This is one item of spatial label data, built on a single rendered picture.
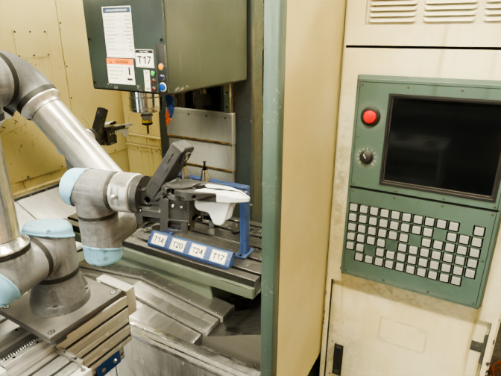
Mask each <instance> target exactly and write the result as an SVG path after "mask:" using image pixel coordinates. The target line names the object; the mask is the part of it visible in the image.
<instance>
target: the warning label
mask: <svg viewBox="0 0 501 376"><path fill-rule="evenodd" d="M107 71H108V78H109V83H113V84H132V85H136V84H135V76H134V67H133V59H117V58H107Z"/></svg>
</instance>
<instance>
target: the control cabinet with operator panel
mask: <svg viewBox="0 0 501 376"><path fill-rule="evenodd" d="M500 322H501V0H347V7H346V18H345V28H344V48H343V58H342V69H341V89H340V99H339V109H338V129H337V140H336V150H335V169H334V180H333V199H332V210H331V220H330V240H329V251H328V261H327V281H326V291H325V302H324V321H323V332H322V342H321V361H320V372H319V376H487V374H488V369H489V365H490V362H491V357H492V354H493V350H494V345H495V342H496V339H497V334H498V330H499V327H500Z"/></svg>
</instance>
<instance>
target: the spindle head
mask: <svg viewBox="0 0 501 376"><path fill-rule="evenodd" d="M82 1H83V12H84V18H85V24H86V35H87V41H88V47H89V59H90V65H91V70H92V82H93V87H94V89H100V90H117V91H125V92H135V93H151V94H160V93H159V83H158V72H157V53H156V44H165V51H166V74H167V86H168V95H174V94H178V93H185V92H189V91H194V90H201V89H206V88H210V87H217V86H221V85H225V84H233V83H237V82H241V81H246V79H247V0H82ZM116 6H130V11H131V19H132V28H133V44H134V52H135V49H150V50H153V52H154V68H149V67H136V57H135V58H126V57H107V47H106V41H105V34H104V21H103V15H102V8H101V7H116ZM107 58H117V59H133V67H134V76H135V84H136V85H132V84H113V83H109V78H108V71H107ZM144 70H149V73H150V72H151V70H154V71H155V72H156V75H155V76H154V77H152V76H151V73H150V82H151V79H152V78H155V79H156V84H152V83H151V88H152V86H155V87H156V88H157V91H156V92H155V93H154V92H152V90H151V92H149V91H145V79H144Z"/></svg>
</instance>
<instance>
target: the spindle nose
mask: <svg viewBox="0 0 501 376"><path fill-rule="evenodd" d="M127 94H128V102H129V108H130V111H131V112H132V113H156V112H159V111H161V110H162V106H163V103H162V95H160V94H151V93H135V92H127Z"/></svg>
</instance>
